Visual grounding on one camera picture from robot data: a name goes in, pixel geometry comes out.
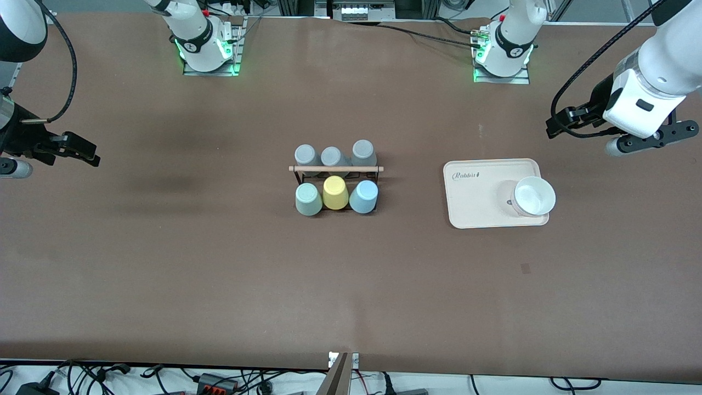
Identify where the light blue cup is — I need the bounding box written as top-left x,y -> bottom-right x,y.
349,180 -> 379,214

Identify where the pale green cup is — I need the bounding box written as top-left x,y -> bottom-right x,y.
295,183 -> 323,217

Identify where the beige plastic tray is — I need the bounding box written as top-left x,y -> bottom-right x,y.
443,159 -> 550,229

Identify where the grey cup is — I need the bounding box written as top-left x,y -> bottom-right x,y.
295,144 -> 320,177
320,146 -> 352,168
351,139 -> 378,167

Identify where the white power strip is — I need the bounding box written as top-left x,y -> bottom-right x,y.
340,3 -> 380,21

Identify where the yellow cup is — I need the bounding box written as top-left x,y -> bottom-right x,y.
322,176 -> 350,211

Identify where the black power brick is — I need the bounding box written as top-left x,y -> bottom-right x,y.
15,380 -> 60,395

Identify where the black adapter with red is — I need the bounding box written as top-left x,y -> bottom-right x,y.
197,373 -> 240,393

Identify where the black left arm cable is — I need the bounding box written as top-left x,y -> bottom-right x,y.
548,0 -> 667,138

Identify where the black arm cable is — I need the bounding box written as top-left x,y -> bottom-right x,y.
22,0 -> 77,125
548,0 -> 667,138

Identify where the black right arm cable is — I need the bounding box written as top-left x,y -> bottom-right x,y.
22,0 -> 77,125

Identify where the black cable on table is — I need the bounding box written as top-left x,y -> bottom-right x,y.
351,19 -> 486,49

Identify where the black wire cup rack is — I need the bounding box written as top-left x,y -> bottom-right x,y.
289,163 -> 384,213

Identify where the black aluminium frame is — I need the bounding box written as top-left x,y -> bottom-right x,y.
277,0 -> 439,20

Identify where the grey support post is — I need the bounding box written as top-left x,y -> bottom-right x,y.
315,353 -> 352,395

